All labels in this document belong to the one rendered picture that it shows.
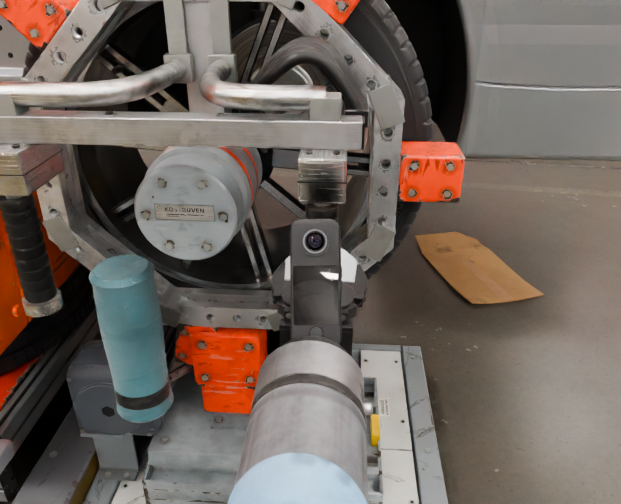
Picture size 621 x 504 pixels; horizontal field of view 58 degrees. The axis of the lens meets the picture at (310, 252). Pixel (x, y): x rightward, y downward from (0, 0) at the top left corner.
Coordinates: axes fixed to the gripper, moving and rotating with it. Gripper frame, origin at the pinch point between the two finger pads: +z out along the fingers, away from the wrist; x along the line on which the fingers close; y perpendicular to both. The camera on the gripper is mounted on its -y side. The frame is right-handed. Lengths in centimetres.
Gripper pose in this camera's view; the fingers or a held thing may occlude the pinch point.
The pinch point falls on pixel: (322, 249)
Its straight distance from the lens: 64.4
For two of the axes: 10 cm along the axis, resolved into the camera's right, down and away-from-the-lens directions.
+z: 0.7, -4.6, 8.8
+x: 10.0, 0.3, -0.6
